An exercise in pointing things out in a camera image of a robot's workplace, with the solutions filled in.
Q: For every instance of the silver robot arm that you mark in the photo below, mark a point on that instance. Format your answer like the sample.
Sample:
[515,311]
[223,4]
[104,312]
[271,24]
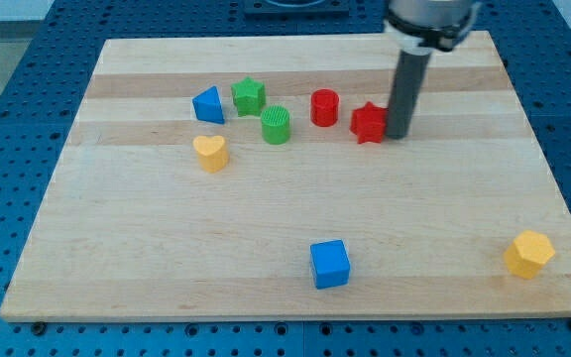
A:
[424,26]

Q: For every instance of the yellow heart block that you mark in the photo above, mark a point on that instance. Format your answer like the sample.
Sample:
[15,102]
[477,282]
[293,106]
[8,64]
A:
[212,152]

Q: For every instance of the blue cube block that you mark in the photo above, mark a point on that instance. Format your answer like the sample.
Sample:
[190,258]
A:
[330,264]

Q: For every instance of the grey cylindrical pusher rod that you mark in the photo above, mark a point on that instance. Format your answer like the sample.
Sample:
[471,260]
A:
[408,79]

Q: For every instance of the wooden board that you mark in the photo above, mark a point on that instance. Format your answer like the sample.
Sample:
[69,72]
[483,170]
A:
[132,228]

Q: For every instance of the yellow hexagon block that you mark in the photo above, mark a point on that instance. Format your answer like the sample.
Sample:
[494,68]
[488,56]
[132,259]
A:
[528,254]

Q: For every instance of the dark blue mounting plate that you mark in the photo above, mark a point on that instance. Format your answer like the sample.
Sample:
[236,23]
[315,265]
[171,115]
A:
[256,8]

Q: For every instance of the blue triangle block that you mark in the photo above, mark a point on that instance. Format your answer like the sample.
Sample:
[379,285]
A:
[207,106]

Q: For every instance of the green star block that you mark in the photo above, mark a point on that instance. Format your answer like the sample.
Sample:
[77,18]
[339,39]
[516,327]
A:
[249,96]

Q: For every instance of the red cylinder block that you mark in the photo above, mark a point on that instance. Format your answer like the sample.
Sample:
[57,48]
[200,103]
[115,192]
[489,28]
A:
[324,104]

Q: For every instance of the green cylinder block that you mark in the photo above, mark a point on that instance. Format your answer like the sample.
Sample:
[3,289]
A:
[275,125]

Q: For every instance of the red star block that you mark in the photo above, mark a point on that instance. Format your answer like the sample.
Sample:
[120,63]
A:
[368,123]

